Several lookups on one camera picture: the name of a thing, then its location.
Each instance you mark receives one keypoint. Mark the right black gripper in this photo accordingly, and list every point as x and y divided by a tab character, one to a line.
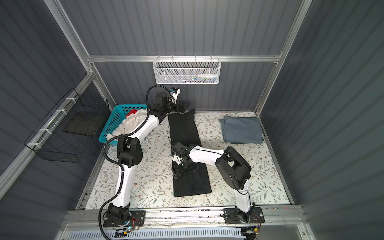
176	172

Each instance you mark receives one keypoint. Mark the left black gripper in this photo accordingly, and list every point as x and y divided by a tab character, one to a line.
182	108

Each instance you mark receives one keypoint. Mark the black t shirt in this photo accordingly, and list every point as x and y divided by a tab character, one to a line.
190	178

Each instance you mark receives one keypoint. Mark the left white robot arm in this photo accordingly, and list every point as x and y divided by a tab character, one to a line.
130	154

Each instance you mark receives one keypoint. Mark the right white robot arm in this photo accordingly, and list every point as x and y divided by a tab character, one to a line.
235	171

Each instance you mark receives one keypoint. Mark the floral patterned table mat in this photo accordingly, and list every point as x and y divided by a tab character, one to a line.
153	179

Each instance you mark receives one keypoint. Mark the white t shirt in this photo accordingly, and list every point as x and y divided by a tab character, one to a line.
129	124

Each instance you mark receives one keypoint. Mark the folded blue-grey t shirt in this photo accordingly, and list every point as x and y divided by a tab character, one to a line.
242	130

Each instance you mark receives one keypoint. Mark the teal plastic laundry basket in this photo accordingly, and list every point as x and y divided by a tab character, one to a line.
118	114

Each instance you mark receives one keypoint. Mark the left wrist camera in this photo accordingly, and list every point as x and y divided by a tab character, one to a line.
175	92

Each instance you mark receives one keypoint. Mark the white wire mesh basket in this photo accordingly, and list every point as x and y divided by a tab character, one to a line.
187	71

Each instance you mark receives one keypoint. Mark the white perforated cable tray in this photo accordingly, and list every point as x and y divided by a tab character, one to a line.
177	234

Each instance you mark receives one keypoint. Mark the black wire mesh basket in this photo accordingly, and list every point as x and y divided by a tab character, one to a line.
71	136

